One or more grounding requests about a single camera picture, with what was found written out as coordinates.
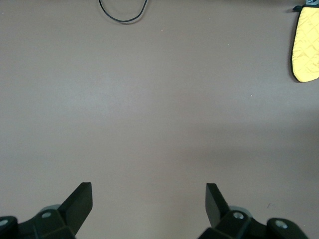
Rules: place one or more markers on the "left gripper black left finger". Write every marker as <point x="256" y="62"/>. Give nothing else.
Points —
<point x="54" y="226"/>

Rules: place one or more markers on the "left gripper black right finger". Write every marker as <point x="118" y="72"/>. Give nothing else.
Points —
<point x="231" y="226"/>

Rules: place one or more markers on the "yellow quilted oven mitt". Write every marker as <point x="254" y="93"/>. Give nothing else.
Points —
<point x="306" y="44"/>

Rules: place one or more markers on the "small metal bracket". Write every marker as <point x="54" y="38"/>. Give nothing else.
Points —
<point x="311" y="2"/>

